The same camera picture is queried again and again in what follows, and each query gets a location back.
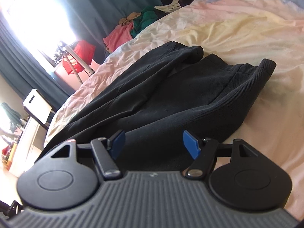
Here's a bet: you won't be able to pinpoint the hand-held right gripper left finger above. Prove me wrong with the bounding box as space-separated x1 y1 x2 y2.
36 130 126 180

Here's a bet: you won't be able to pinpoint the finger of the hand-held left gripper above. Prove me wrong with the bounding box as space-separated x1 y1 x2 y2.
0 200 21 219

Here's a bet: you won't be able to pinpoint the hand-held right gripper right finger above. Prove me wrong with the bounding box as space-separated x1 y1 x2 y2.
183 130 262 180

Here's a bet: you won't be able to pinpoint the black pants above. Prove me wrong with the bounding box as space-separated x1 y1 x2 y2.
44 41 277 171

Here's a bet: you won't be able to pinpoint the white vanity dresser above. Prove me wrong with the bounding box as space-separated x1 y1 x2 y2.
8 116 51 177

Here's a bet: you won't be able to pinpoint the white and black chair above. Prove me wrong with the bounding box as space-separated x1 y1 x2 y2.
22 88 57 130

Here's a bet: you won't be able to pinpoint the wavy vanity mirror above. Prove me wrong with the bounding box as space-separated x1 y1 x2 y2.
0 103 22 133

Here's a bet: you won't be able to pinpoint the red cloth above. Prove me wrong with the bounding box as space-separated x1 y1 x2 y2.
62 40 96 74

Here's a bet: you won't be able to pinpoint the pink clothing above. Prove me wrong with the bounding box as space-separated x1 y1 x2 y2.
103 25 135 54

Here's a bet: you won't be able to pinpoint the tan clothing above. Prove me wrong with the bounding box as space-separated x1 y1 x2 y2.
119 12 140 26

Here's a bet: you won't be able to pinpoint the pastel bed quilt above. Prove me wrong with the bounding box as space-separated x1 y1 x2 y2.
44 0 304 221

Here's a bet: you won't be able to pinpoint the narrow blue curtain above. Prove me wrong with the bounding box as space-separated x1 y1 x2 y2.
0 19 74 112

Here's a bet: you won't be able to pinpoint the green clothing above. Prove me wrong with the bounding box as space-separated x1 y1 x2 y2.
130 5 164 38

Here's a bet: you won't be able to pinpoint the white clothing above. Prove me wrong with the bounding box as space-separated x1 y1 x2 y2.
154 0 182 13

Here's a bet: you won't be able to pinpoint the wide blue curtain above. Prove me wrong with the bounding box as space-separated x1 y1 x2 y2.
60 0 176 64

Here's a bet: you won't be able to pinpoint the window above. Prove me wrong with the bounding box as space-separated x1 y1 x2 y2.
0 0 79 67

